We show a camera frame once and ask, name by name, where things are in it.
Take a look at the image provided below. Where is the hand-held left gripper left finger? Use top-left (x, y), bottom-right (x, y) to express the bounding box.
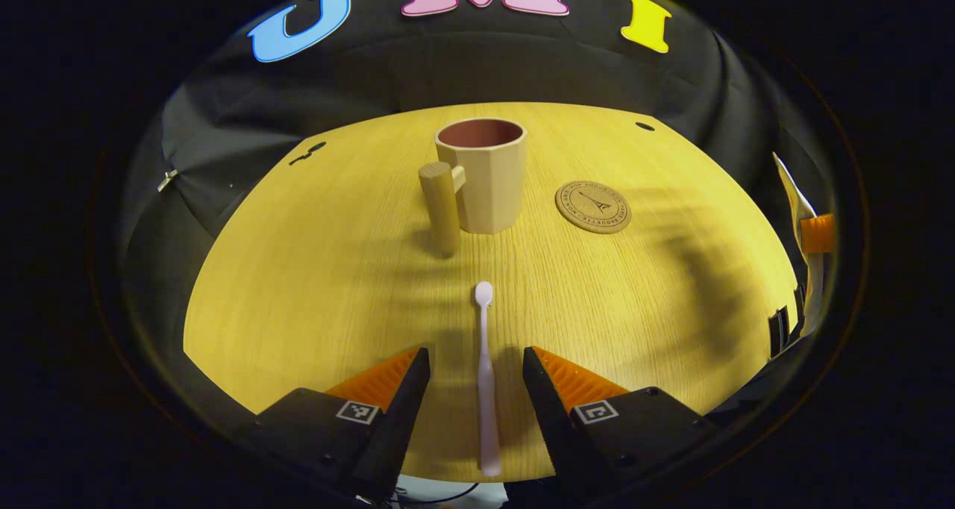
top-left (239, 346), bottom-right (432, 504)

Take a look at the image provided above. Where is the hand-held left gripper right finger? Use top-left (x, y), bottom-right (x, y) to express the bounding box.
top-left (522, 346), bottom-right (717, 499)

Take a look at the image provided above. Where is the white toothpaste tube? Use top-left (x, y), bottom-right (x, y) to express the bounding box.
top-left (772, 151), bottom-right (825, 337)

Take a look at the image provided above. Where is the pale pink toothbrush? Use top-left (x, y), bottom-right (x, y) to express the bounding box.
top-left (475, 281), bottom-right (503, 478)

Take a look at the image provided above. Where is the round cork coaster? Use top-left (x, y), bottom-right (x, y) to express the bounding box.
top-left (554, 181), bottom-right (633, 234)

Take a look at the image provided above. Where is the beige cup with wooden handle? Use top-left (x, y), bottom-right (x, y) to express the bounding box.
top-left (418, 118), bottom-right (528, 257)

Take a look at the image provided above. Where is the yellow wooden desktop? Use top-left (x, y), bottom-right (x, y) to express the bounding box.
top-left (183, 102), bottom-right (801, 484)

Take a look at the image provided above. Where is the black backdrop cloth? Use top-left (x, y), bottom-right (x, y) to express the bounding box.
top-left (119, 0), bottom-right (836, 360)

